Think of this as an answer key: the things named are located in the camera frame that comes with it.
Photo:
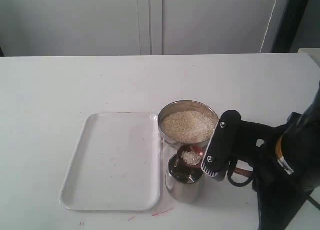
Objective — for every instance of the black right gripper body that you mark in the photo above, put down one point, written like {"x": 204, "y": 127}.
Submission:
{"x": 237, "y": 140}

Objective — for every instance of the brown wooden spoon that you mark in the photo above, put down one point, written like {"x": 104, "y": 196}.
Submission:
{"x": 190, "y": 156}

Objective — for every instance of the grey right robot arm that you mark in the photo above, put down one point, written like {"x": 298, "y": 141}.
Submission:
{"x": 281, "y": 163}

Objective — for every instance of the white rice heap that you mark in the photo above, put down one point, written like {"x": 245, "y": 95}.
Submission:
{"x": 188, "y": 126}

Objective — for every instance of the steel bowl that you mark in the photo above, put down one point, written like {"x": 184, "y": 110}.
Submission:
{"x": 183, "y": 105}

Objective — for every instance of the small stainless steel cup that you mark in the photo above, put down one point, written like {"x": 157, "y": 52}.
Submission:
{"x": 183, "y": 183}

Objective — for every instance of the white rectangular plastic tray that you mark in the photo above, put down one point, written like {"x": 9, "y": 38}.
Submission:
{"x": 116, "y": 165}

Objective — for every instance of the white cabinet doors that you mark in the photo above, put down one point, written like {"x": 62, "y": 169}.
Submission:
{"x": 138, "y": 27}

